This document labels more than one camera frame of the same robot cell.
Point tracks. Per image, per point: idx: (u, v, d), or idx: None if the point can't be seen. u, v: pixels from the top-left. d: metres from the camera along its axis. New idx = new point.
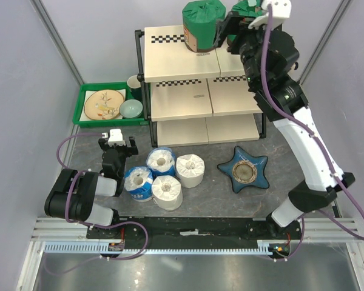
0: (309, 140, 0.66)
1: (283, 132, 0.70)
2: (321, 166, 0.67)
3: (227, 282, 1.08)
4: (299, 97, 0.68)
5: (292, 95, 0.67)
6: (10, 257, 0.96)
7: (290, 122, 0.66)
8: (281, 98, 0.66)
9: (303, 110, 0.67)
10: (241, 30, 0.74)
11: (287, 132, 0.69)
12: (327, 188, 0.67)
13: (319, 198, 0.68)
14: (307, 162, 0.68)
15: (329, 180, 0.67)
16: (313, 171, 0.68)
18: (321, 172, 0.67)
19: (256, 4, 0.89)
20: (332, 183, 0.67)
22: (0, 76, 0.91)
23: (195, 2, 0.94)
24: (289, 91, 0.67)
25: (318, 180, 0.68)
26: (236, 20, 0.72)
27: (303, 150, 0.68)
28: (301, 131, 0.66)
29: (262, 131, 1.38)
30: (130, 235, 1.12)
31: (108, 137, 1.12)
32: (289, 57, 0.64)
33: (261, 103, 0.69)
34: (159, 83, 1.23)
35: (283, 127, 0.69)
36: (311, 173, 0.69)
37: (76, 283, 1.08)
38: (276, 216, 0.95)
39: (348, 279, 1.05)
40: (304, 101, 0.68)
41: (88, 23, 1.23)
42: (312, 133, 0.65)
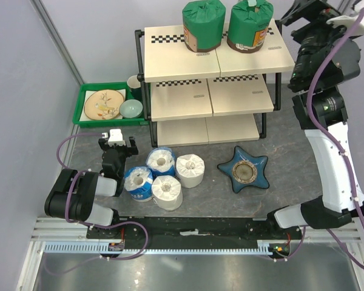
0: (338, 158, 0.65)
1: (313, 144, 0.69)
2: (342, 187, 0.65)
3: (227, 282, 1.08)
4: (339, 111, 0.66)
5: (332, 107, 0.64)
6: (10, 258, 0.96)
7: (322, 135, 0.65)
8: (319, 107, 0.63)
9: (340, 125, 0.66)
10: (318, 20, 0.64)
11: (316, 145, 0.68)
12: (343, 210, 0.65)
13: (332, 217, 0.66)
14: (330, 180, 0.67)
15: (347, 203, 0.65)
16: (333, 190, 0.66)
18: (341, 193, 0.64)
19: (255, 4, 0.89)
20: (349, 207, 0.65)
22: (0, 76, 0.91)
23: (195, 2, 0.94)
24: (330, 103, 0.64)
25: (336, 201, 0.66)
26: (318, 8, 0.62)
27: (328, 167, 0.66)
28: (331, 146, 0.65)
29: (262, 131, 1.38)
30: (130, 235, 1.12)
31: (108, 137, 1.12)
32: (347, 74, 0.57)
33: (297, 105, 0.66)
34: (159, 83, 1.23)
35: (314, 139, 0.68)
36: (330, 191, 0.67)
37: (76, 284, 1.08)
38: (279, 215, 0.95)
39: (348, 279, 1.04)
40: (344, 117, 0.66)
41: (88, 22, 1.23)
42: (343, 150, 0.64)
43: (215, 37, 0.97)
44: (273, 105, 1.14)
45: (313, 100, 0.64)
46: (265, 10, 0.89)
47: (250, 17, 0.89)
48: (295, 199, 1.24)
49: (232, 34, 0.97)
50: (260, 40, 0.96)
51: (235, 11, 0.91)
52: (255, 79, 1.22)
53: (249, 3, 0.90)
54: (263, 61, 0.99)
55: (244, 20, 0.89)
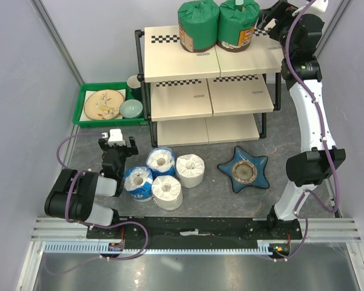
0: (310, 105, 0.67)
1: (293, 99, 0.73)
2: (313, 128, 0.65)
3: (227, 282, 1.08)
4: (314, 71, 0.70)
5: (308, 68, 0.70)
6: (10, 257, 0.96)
7: (298, 86, 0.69)
8: (296, 68, 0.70)
9: (314, 80, 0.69)
10: (286, 16, 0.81)
11: (295, 97, 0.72)
12: (312, 148, 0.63)
13: (301, 157, 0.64)
14: (304, 126, 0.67)
15: (316, 142, 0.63)
16: (306, 133, 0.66)
18: (312, 134, 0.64)
19: (242, 3, 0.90)
20: (320, 147, 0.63)
22: (0, 76, 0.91)
23: (190, 2, 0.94)
24: (306, 63, 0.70)
25: (307, 142, 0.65)
26: (283, 8, 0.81)
27: (303, 112, 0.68)
28: (306, 95, 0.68)
29: (262, 131, 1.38)
30: (130, 235, 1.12)
31: (108, 137, 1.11)
32: (311, 32, 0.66)
33: (283, 70, 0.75)
34: (159, 83, 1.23)
35: (293, 91, 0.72)
36: (304, 136, 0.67)
37: (76, 283, 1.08)
38: (277, 208, 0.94)
39: (347, 279, 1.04)
40: (319, 75, 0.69)
41: (88, 22, 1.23)
42: (314, 98, 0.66)
43: (210, 37, 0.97)
44: (272, 105, 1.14)
45: (293, 63, 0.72)
46: (250, 10, 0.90)
47: (235, 16, 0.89)
48: None
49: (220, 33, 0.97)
50: (246, 40, 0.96)
51: (221, 9, 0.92)
52: (255, 79, 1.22)
53: (235, 2, 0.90)
54: (263, 61, 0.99)
55: (229, 19, 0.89)
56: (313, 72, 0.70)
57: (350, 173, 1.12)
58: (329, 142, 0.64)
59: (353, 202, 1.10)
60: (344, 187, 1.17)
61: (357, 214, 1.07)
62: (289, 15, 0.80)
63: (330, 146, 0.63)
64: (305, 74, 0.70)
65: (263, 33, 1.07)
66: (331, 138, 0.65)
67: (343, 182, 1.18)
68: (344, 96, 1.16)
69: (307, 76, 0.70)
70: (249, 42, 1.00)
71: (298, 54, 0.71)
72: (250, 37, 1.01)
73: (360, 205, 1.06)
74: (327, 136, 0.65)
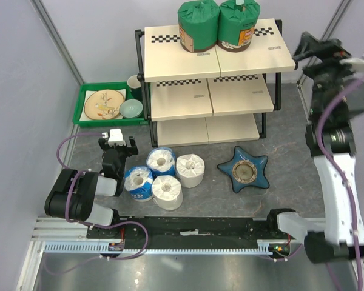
0: (341, 188, 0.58)
1: (318, 170, 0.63)
2: (343, 217, 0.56)
3: (227, 282, 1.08)
4: (347, 144, 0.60)
5: (341, 139, 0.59)
6: (10, 258, 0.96)
7: (327, 162, 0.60)
8: (326, 137, 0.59)
9: (346, 156, 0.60)
10: (330, 60, 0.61)
11: (321, 171, 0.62)
12: (340, 242, 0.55)
13: (327, 248, 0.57)
14: (331, 210, 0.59)
15: (346, 236, 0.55)
16: (332, 220, 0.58)
18: (341, 225, 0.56)
19: (242, 3, 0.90)
20: (349, 241, 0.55)
22: (0, 76, 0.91)
23: (190, 2, 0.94)
24: (338, 134, 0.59)
25: (334, 231, 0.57)
26: (332, 50, 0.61)
27: (330, 193, 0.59)
28: (335, 174, 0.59)
29: (262, 131, 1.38)
30: (130, 236, 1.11)
31: (108, 137, 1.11)
32: (353, 107, 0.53)
33: (308, 133, 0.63)
34: (159, 83, 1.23)
35: (318, 163, 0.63)
36: (330, 222, 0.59)
37: (76, 284, 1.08)
38: (281, 216, 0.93)
39: (348, 279, 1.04)
40: (352, 148, 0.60)
41: (88, 22, 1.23)
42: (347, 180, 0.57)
43: (210, 37, 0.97)
44: (272, 105, 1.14)
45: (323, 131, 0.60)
46: (251, 10, 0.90)
47: (235, 16, 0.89)
48: (295, 199, 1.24)
49: (221, 33, 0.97)
50: (246, 40, 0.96)
51: (221, 9, 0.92)
52: (255, 79, 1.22)
53: (236, 2, 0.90)
54: (263, 60, 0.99)
55: (229, 19, 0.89)
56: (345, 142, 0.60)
57: None
58: (361, 237, 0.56)
59: None
60: None
61: None
62: (337, 62, 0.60)
63: (361, 241, 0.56)
64: (333, 147, 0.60)
65: (263, 33, 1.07)
66: (362, 227, 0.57)
67: None
68: None
69: (337, 149, 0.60)
70: (249, 42, 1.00)
71: (330, 123, 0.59)
72: (251, 37, 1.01)
73: None
74: (358, 227, 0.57)
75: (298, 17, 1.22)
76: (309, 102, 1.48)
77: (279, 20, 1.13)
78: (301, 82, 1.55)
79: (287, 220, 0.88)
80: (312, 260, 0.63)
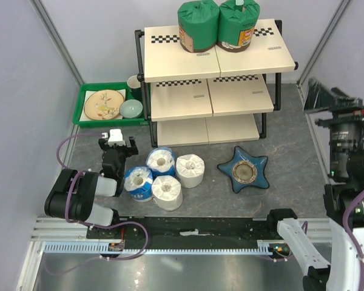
0: (353, 260, 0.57)
1: (333, 231, 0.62)
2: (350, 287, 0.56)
3: (227, 282, 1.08)
4: None
5: None
6: (10, 258, 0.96)
7: (344, 233, 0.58)
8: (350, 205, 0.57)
9: None
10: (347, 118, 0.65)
11: (337, 236, 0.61)
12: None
13: None
14: (338, 274, 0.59)
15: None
16: (338, 285, 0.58)
18: None
19: (242, 3, 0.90)
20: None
22: (0, 75, 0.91)
23: (190, 3, 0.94)
24: (362, 203, 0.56)
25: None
26: (349, 110, 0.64)
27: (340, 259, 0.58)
28: (350, 246, 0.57)
29: (262, 131, 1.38)
30: (131, 236, 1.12)
31: (108, 137, 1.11)
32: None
33: (329, 200, 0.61)
34: (159, 83, 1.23)
35: (334, 226, 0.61)
36: (335, 284, 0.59)
37: (76, 283, 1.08)
38: (283, 225, 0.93)
39: None
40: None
41: (88, 22, 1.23)
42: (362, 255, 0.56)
43: (210, 37, 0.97)
44: (272, 105, 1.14)
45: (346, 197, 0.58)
46: (251, 10, 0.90)
47: (235, 16, 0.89)
48: (295, 199, 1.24)
49: (221, 34, 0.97)
50: (246, 40, 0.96)
51: (221, 9, 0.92)
52: (255, 79, 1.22)
53: (236, 2, 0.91)
54: (263, 61, 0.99)
55: (229, 19, 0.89)
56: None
57: None
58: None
59: None
60: None
61: None
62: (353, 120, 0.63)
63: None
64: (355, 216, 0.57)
65: (263, 33, 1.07)
66: None
67: None
68: None
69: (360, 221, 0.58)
70: (249, 42, 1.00)
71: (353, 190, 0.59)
72: (251, 37, 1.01)
73: None
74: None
75: (298, 17, 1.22)
76: None
77: (279, 20, 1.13)
78: (301, 83, 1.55)
79: (289, 235, 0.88)
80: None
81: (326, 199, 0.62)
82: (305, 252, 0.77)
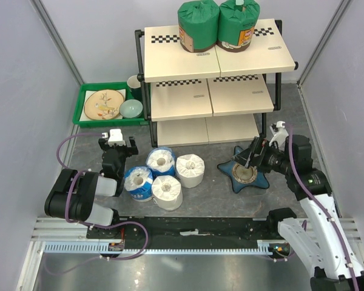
0: (327, 225, 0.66)
1: (306, 213, 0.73)
2: (336, 251, 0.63)
3: (227, 282, 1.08)
4: (324, 186, 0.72)
5: (316, 181, 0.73)
6: (10, 257, 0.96)
7: (310, 202, 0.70)
8: (304, 181, 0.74)
9: (324, 195, 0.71)
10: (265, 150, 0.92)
11: (309, 213, 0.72)
12: (339, 275, 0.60)
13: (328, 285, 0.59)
14: (324, 245, 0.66)
15: (343, 270, 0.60)
16: (328, 257, 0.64)
18: (337, 258, 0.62)
19: (242, 3, 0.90)
20: (347, 275, 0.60)
22: (0, 76, 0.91)
23: (190, 2, 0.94)
24: (313, 177, 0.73)
25: (332, 267, 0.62)
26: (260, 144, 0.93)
27: (320, 231, 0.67)
28: (319, 212, 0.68)
29: (262, 131, 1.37)
30: (130, 235, 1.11)
31: (108, 137, 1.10)
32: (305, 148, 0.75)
33: (290, 183, 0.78)
34: (159, 83, 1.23)
35: (304, 206, 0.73)
36: (326, 259, 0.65)
37: (76, 283, 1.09)
38: (284, 225, 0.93)
39: None
40: (329, 189, 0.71)
41: (88, 22, 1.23)
42: (330, 216, 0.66)
43: (210, 37, 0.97)
44: (272, 105, 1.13)
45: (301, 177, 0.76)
46: (251, 10, 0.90)
47: (235, 16, 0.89)
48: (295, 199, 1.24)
49: (221, 34, 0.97)
50: (246, 40, 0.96)
51: (221, 9, 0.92)
52: (255, 79, 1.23)
53: (236, 2, 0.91)
54: (263, 61, 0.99)
55: (229, 19, 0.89)
56: (322, 184, 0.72)
57: (349, 173, 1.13)
58: (357, 270, 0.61)
59: (353, 202, 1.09)
60: (343, 187, 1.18)
61: (357, 214, 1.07)
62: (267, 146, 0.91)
63: (358, 273, 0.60)
64: (314, 188, 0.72)
65: (263, 33, 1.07)
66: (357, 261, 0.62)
67: (343, 182, 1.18)
68: (343, 95, 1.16)
69: (316, 191, 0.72)
70: (249, 42, 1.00)
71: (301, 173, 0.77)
72: (250, 37, 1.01)
73: (360, 206, 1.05)
74: (353, 260, 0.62)
75: (298, 17, 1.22)
76: (309, 102, 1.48)
77: (279, 20, 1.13)
78: (301, 83, 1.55)
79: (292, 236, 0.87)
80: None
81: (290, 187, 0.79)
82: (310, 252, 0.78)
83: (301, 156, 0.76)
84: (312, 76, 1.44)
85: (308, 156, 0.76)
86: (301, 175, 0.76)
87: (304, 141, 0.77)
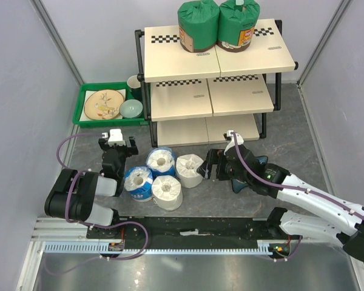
0: (309, 196, 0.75)
1: (286, 200, 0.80)
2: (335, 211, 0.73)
3: (227, 282, 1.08)
4: (280, 173, 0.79)
5: (274, 173, 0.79)
6: (10, 257, 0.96)
7: (283, 191, 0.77)
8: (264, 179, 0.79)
9: (287, 177, 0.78)
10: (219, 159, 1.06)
11: (289, 199, 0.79)
12: (355, 225, 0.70)
13: (359, 240, 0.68)
14: (324, 213, 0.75)
15: (352, 219, 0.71)
16: (335, 219, 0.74)
18: (341, 216, 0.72)
19: (242, 3, 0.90)
20: (359, 221, 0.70)
22: (0, 76, 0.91)
23: (190, 2, 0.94)
24: (271, 173, 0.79)
25: (345, 224, 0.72)
26: (214, 154, 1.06)
27: (312, 205, 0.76)
28: (296, 193, 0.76)
29: (262, 131, 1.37)
30: (131, 235, 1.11)
31: (108, 137, 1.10)
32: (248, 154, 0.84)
33: (258, 187, 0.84)
34: (159, 83, 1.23)
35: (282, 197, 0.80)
36: (335, 221, 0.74)
37: (76, 283, 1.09)
38: (286, 225, 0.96)
39: (347, 279, 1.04)
40: (285, 170, 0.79)
41: (88, 22, 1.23)
42: (306, 189, 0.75)
43: (210, 37, 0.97)
44: (272, 105, 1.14)
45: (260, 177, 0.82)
46: (251, 10, 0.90)
47: (235, 16, 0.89)
48: None
49: (221, 34, 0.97)
50: (246, 40, 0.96)
51: (221, 9, 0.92)
52: (255, 79, 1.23)
53: (236, 2, 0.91)
54: (264, 61, 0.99)
55: (229, 19, 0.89)
56: (278, 172, 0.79)
57: (350, 173, 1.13)
58: (358, 210, 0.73)
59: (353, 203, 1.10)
60: (343, 187, 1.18)
61: None
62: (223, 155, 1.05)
63: (362, 212, 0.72)
64: (276, 179, 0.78)
65: (263, 33, 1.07)
66: (353, 204, 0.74)
67: (343, 182, 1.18)
68: (343, 96, 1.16)
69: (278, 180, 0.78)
70: (249, 42, 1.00)
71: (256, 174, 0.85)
72: (250, 37, 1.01)
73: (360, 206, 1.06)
74: (350, 205, 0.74)
75: (298, 18, 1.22)
76: (309, 102, 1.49)
77: (279, 20, 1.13)
78: (301, 82, 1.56)
79: (300, 227, 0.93)
80: None
81: (259, 190, 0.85)
82: (322, 227, 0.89)
83: (248, 162, 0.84)
84: (312, 77, 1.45)
85: (252, 158, 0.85)
86: (260, 176, 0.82)
87: (242, 149, 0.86)
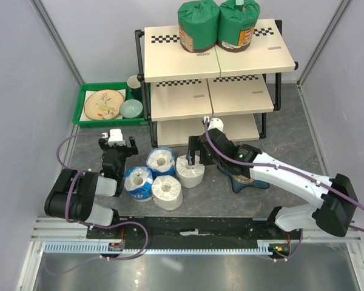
0: (279, 171, 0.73)
1: (260, 179, 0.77)
2: (303, 183, 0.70)
3: (227, 282, 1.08)
4: (252, 152, 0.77)
5: (246, 152, 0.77)
6: (10, 257, 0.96)
7: (253, 169, 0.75)
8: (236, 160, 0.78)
9: (259, 156, 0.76)
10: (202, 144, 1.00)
11: (262, 177, 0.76)
12: (321, 196, 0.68)
13: (326, 211, 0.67)
14: (293, 188, 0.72)
15: (319, 191, 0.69)
16: (304, 193, 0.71)
18: (308, 187, 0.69)
19: (242, 3, 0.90)
20: (326, 191, 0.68)
22: (0, 76, 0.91)
23: (190, 2, 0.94)
24: (242, 153, 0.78)
25: (313, 196, 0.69)
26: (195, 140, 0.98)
27: (282, 181, 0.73)
28: (267, 169, 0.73)
29: (262, 131, 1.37)
30: (130, 236, 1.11)
31: (108, 137, 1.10)
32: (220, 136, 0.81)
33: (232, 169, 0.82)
34: (159, 83, 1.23)
35: (254, 174, 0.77)
36: (304, 195, 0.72)
37: (76, 283, 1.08)
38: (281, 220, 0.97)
39: (347, 279, 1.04)
40: (256, 148, 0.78)
41: (88, 22, 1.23)
42: (275, 165, 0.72)
43: (210, 37, 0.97)
44: (272, 105, 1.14)
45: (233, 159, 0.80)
46: (251, 10, 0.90)
47: (235, 16, 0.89)
48: (295, 199, 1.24)
49: (221, 34, 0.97)
50: (246, 40, 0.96)
51: (222, 9, 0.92)
52: (255, 79, 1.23)
53: (236, 2, 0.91)
54: (263, 61, 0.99)
55: (229, 19, 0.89)
56: (251, 152, 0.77)
57: (350, 172, 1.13)
58: (326, 181, 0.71)
59: None
60: None
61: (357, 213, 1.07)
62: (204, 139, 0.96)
63: (329, 183, 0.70)
64: (249, 158, 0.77)
65: (263, 33, 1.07)
66: (319, 176, 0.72)
67: None
68: (343, 95, 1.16)
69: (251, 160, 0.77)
70: (249, 42, 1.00)
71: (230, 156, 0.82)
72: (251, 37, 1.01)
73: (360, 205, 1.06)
74: (317, 177, 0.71)
75: (299, 17, 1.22)
76: (309, 102, 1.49)
77: (279, 20, 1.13)
78: (301, 82, 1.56)
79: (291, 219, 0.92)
80: (338, 234, 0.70)
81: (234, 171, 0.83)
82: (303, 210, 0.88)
83: (221, 144, 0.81)
84: (312, 76, 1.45)
85: (225, 140, 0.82)
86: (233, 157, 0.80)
87: (213, 132, 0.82)
